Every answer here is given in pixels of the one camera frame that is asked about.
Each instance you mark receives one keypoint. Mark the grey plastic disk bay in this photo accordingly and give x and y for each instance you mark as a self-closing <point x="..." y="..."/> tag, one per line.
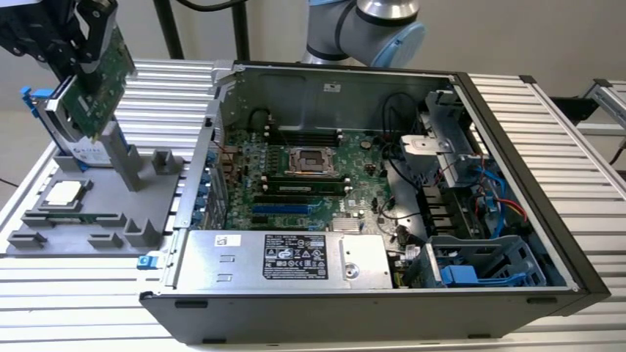
<point x="469" y="242"/>

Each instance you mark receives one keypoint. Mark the RAM stick with white label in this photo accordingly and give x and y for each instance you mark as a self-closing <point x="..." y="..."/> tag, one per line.
<point x="295" y="188"/>

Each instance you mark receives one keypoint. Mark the blue bay latch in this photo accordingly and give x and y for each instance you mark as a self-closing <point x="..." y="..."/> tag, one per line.
<point x="459" y="275"/>

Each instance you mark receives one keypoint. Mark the plain green RAM stick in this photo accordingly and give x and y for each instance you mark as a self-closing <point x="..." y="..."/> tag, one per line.
<point x="89" y="218"/>

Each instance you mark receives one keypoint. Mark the silver chipset heat sink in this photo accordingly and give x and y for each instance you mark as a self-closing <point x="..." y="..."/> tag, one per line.
<point x="346" y="224"/>

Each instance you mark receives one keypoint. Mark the grey parts rack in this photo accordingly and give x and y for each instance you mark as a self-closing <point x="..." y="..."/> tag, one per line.
<point x="104" y="205"/>

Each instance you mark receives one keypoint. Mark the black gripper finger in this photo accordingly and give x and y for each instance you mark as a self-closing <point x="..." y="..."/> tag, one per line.
<point x="39" y="44"/>
<point x="100" y="22"/>

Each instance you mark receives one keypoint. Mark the black open PC case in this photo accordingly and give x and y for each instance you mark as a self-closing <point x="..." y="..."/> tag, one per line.
<point x="342" y="315"/>

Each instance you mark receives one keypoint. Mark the metal drive cage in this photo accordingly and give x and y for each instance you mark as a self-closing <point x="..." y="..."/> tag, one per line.
<point x="425" y="144"/>

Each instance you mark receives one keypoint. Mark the black stand pole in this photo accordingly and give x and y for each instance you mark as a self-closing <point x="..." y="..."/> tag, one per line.
<point x="172" y="40"/>
<point x="240" y="36"/>

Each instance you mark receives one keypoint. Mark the long black expansion slot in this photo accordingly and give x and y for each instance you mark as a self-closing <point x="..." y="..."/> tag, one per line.
<point x="280" y="200"/>

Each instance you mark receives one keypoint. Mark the round coin battery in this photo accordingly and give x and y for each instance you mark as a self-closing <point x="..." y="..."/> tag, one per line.
<point x="366" y="143"/>

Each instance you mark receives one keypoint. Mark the green motherboard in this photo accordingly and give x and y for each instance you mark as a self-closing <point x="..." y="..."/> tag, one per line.
<point x="320" y="221"/>

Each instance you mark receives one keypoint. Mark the blue expansion slot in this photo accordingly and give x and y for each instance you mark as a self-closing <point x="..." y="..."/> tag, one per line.
<point x="280" y="210"/>

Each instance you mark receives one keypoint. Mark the blue disk carrier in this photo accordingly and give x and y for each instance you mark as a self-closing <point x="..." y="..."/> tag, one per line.
<point x="28" y="102"/>

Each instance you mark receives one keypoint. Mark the silver CPU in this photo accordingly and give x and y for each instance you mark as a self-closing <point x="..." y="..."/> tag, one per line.
<point x="65" y="192"/>

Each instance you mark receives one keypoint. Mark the aluminium side frame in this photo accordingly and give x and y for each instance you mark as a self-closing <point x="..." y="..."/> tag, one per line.
<point x="609" y="91"/>

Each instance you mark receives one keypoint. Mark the silver hard disk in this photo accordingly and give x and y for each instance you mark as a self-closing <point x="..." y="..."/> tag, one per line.
<point x="89" y="152"/>

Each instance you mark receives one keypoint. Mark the green graphics card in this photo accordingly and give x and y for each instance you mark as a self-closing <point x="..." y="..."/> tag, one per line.
<point x="104" y="99"/>

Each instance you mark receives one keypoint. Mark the short black expansion slot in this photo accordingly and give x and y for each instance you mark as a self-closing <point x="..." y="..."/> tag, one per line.
<point x="260" y="220"/>

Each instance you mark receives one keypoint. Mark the silver power supply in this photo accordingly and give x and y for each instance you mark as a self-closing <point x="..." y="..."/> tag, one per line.
<point x="235" y="264"/>

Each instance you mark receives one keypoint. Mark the CPU socket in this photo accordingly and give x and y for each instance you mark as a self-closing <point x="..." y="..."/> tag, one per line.
<point x="310" y="159"/>

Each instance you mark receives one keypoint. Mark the blue case latch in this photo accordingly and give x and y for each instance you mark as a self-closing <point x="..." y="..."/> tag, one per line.
<point x="147" y="262"/>

